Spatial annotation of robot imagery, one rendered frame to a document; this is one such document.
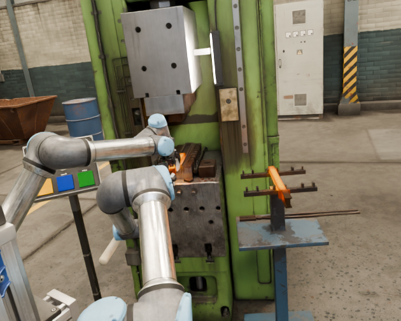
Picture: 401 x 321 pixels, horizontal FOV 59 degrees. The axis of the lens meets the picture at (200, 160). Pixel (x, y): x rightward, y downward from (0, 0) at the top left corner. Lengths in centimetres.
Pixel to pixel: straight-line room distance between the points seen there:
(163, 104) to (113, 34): 46
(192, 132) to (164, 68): 65
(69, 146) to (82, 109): 505
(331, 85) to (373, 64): 82
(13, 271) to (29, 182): 46
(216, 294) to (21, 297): 145
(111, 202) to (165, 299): 37
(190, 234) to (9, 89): 951
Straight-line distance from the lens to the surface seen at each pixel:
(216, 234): 195
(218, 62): 184
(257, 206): 209
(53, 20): 974
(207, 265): 206
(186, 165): 186
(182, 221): 193
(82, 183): 187
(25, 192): 134
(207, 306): 225
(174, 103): 179
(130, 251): 233
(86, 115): 629
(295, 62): 691
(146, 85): 180
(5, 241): 91
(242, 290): 240
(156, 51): 178
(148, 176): 107
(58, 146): 123
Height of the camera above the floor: 159
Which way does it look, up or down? 18 degrees down
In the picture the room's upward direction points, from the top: 6 degrees counter-clockwise
